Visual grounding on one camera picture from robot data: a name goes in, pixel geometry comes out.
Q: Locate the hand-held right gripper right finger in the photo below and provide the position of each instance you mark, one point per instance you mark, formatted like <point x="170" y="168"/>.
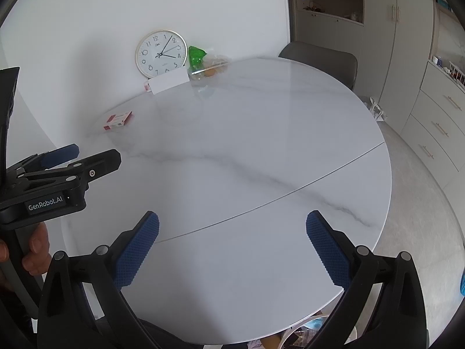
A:
<point x="327" y="251"/>

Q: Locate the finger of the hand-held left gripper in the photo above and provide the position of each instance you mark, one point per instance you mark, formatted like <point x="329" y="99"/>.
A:
<point x="101" y="161"/>
<point x="60" y="155"/>

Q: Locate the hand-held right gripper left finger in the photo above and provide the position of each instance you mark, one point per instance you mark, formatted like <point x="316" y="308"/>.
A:
<point x="140" y="247"/>

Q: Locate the blue face mask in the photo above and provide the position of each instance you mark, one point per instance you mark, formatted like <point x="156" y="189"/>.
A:
<point x="314" y="326"/>

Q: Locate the person's left hand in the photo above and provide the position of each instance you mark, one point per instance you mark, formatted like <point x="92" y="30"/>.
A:
<point x="38" y="258"/>

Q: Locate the red and white small box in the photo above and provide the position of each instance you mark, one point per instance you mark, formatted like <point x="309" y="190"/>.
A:
<point x="118" y="120"/>

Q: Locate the small pink item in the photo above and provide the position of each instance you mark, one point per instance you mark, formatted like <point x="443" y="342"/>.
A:
<point x="146" y="86"/>

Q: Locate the white paper card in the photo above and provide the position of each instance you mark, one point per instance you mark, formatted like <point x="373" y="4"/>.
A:
<point x="169" y="81"/>

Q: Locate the blue plastic bag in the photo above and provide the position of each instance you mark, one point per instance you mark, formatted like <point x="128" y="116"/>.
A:
<point x="462" y="285"/>

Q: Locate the green plastic bag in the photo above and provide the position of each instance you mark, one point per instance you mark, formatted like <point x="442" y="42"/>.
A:
<point x="196" y="56"/>

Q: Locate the clear bag with oranges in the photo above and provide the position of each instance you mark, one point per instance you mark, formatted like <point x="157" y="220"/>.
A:
<point x="214" y="67"/>

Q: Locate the beige drawer cabinet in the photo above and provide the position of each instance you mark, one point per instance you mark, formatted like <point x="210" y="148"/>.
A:
<point x="436" y="116"/>

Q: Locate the grey dining chair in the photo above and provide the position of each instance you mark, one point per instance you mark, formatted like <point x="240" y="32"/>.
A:
<point x="319" y="58"/>

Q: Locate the white dish rack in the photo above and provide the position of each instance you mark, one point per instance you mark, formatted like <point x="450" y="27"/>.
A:
<point x="457" y="74"/>

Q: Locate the round white wall clock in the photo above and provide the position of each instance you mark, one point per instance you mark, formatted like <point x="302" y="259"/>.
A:
<point x="160" y="54"/>

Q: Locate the beige wall cabinet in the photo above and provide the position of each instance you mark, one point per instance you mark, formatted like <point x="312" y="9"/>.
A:
<point x="363" y="51"/>

